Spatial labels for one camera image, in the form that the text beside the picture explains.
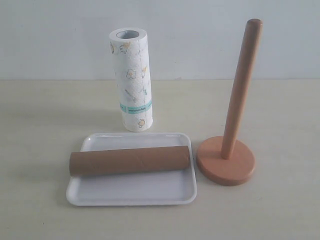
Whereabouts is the white plastic tray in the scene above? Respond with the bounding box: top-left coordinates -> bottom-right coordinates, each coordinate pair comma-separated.
65,132 -> 197,206

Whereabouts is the printed paper towel roll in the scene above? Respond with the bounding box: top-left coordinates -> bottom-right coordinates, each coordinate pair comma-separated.
109,27 -> 153,132

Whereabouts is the wooden paper towel holder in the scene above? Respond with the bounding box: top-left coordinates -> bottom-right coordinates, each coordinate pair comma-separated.
196,18 -> 263,186

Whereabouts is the brown cardboard tube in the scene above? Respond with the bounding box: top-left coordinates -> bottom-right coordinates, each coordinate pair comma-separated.
69,146 -> 191,177

